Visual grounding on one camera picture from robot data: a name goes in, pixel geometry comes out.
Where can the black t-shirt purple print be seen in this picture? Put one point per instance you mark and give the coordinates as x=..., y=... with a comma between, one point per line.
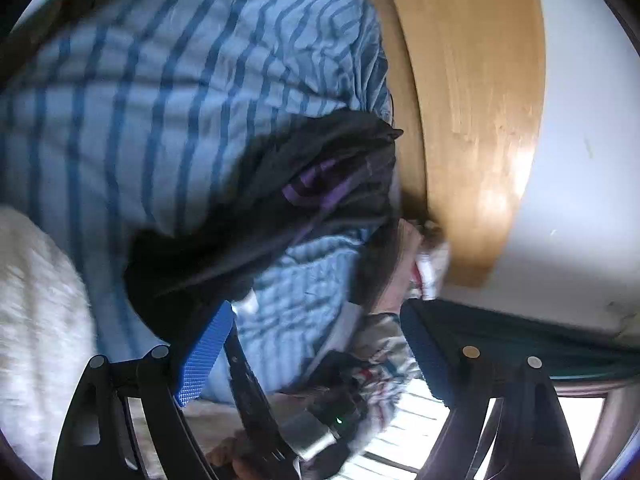
x=331, y=174

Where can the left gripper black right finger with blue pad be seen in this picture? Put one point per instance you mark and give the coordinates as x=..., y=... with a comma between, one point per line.
x=505, y=418

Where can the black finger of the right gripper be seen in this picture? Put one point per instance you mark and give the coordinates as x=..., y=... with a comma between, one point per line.
x=262, y=445

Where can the patterned white garment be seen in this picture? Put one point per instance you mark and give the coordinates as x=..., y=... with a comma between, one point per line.
x=402, y=261

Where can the blue striped bed sheet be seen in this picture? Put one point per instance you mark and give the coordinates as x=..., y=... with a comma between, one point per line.
x=148, y=114

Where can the person's right hand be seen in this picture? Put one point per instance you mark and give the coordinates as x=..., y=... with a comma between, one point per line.
x=226, y=457

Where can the white fluffy blanket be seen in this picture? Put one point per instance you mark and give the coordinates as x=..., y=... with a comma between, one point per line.
x=47, y=338

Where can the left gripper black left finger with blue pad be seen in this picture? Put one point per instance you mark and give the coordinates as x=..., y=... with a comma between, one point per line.
x=98, y=439

